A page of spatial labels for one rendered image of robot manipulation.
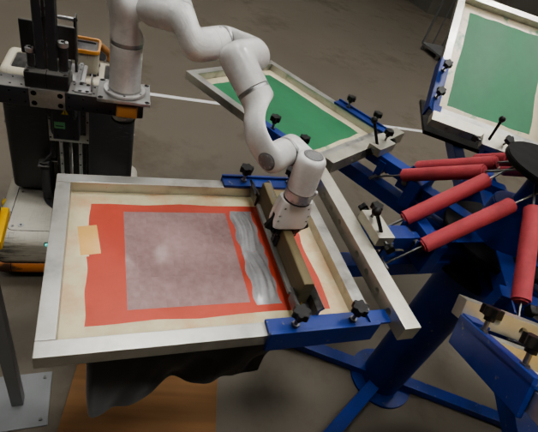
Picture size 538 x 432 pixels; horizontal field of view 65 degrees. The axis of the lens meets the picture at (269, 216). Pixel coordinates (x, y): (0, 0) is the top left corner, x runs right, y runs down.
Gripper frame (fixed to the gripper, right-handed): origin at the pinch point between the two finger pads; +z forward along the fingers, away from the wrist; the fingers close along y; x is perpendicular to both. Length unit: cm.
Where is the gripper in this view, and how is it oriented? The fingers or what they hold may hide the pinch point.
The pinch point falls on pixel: (281, 237)
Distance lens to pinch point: 121.3
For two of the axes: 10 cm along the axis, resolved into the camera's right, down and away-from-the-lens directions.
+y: -9.3, -0.1, -3.6
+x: 2.6, 6.7, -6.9
